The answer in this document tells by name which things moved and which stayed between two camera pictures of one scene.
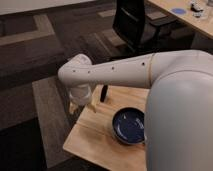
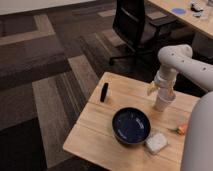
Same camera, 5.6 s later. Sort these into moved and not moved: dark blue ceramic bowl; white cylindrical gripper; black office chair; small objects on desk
Moved: white cylindrical gripper
Not moved: black office chair; small objects on desk; dark blue ceramic bowl
